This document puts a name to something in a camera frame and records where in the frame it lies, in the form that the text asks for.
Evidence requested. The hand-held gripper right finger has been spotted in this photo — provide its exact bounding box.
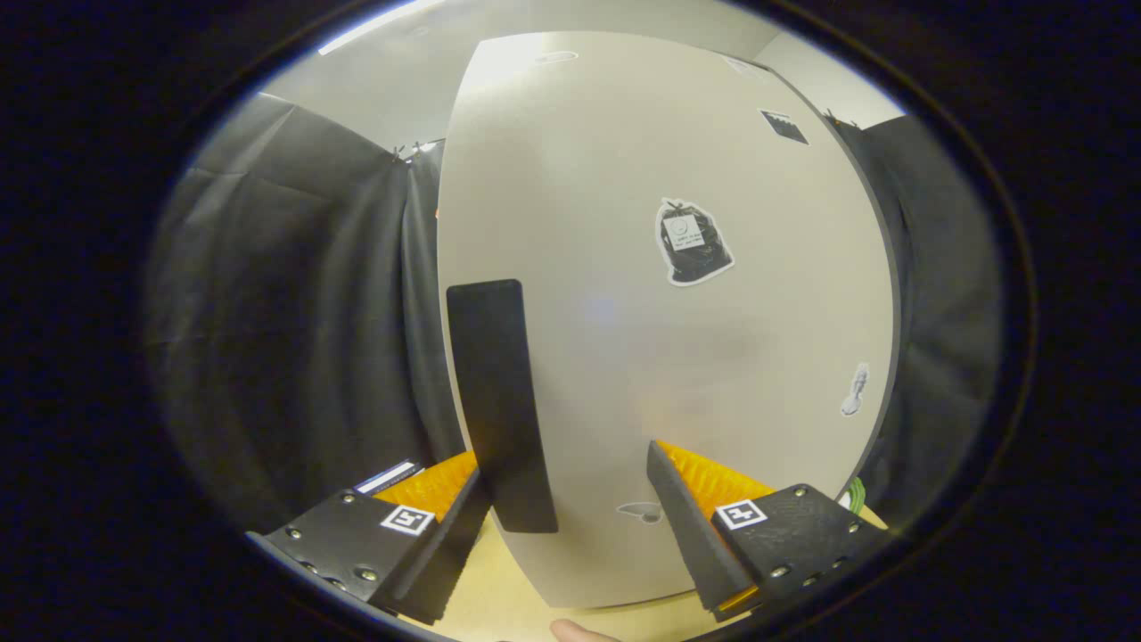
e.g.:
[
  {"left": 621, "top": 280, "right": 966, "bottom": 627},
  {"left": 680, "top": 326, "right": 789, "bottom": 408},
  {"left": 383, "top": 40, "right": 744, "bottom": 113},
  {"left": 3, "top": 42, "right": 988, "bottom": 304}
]
[{"left": 645, "top": 440, "right": 892, "bottom": 623}]

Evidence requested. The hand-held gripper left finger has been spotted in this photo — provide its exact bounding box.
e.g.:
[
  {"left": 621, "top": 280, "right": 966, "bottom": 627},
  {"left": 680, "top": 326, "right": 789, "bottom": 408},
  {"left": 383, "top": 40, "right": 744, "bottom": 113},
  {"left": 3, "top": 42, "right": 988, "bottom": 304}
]
[{"left": 248, "top": 451, "right": 494, "bottom": 627}]

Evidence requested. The white shoe cabinet door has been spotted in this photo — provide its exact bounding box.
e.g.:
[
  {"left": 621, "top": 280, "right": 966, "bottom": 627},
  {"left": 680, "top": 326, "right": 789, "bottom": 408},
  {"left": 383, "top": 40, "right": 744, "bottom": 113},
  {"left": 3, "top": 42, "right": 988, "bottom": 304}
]
[{"left": 435, "top": 31, "right": 897, "bottom": 610}]

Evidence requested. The grey shoe cabinet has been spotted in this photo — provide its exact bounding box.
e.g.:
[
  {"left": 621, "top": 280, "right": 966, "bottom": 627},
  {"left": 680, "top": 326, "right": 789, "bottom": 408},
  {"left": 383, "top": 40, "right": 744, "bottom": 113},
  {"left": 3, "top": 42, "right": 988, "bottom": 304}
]
[{"left": 435, "top": 31, "right": 901, "bottom": 612}]

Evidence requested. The black backdrop cloth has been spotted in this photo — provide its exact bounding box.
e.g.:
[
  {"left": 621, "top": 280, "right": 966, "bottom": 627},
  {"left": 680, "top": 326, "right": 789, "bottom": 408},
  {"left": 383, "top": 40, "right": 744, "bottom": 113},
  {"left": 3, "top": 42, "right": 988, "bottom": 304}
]
[{"left": 147, "top": 94, "right": 1004, "bottom": 536}]

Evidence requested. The black door handle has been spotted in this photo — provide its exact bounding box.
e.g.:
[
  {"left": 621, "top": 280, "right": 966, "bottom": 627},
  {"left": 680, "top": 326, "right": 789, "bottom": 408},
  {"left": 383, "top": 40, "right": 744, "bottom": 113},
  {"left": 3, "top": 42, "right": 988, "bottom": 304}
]
[{"left": 446, "top": 279, "right": 560, "bottom": 534}]

